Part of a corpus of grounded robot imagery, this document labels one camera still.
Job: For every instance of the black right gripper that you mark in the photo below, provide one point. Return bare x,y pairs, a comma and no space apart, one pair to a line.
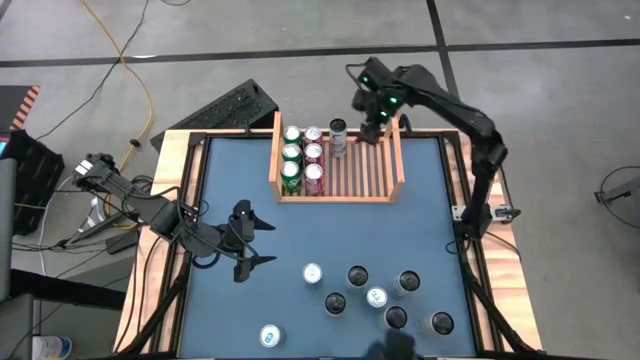
375,107

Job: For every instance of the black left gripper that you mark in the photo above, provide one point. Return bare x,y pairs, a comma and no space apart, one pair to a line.
240,240

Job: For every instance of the white black-lidded Celsius can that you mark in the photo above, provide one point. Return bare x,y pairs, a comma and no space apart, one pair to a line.
409,281
442,323
338,142
395,316

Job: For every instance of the red Coca-Cola can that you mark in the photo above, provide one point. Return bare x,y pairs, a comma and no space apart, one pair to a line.
313,134
314,175
313,151

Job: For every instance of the green Sprite can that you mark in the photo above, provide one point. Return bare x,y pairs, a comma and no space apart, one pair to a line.
292,134
291,152
290,175

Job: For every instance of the slatted wooden shelf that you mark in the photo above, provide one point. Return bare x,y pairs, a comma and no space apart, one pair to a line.
340,199

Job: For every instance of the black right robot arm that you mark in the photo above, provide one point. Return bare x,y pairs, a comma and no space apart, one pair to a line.
480,130

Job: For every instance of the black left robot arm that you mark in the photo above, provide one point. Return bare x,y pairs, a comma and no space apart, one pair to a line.
155,215

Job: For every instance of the silver blue Red Bull can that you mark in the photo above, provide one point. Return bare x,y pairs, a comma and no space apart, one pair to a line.
376,297
312,273
270,335

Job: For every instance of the Celsius Tropical Vibe can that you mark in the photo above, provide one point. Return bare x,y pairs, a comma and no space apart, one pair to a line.
335,303

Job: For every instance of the Celsius Arctic Vibe can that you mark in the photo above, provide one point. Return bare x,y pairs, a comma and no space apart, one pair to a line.
357,276

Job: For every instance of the black floor strip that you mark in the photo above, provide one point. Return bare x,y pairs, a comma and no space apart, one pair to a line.
65,291

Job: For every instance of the black crate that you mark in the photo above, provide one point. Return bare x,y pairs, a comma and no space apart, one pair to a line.
35,180

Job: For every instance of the white blue plastic bottle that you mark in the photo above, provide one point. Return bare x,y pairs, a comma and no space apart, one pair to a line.
50,347

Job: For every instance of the grey cabinet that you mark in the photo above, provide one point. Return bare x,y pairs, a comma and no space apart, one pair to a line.
5,225

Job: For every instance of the black orange-striped ramp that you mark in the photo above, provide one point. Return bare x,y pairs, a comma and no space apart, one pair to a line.
15,105

